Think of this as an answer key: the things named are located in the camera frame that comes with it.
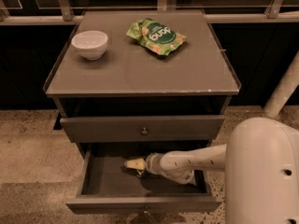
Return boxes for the grey drawer cabinet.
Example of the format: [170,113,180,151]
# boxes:
[43,10,242,217]

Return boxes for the white ceramic bowl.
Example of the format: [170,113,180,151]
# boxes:
[71,31,108,61]

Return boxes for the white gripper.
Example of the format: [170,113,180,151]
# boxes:
[124,153,163,175]

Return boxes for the brass middle drawer knob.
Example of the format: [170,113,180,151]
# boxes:
[142,206,150,215]

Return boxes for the green snack bag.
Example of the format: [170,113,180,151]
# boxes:
[126,19,186,56]

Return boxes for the open grey middle drawer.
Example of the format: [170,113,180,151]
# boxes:
[66,147,221,214]

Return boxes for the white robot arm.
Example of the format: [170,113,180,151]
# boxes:
[124,118,299,224]

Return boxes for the white post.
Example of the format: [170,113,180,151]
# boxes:
[263,50,299,118]

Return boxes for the brass top drawer knob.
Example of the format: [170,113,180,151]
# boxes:
[141,127,149,135]

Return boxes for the brass drawer knob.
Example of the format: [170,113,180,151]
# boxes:
[141,127,149,135]
[142,206,150,215]

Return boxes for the metal railing frame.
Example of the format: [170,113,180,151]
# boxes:
[0,0,299,25]

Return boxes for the grey top drawer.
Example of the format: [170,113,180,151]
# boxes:
[61,115,224,143]

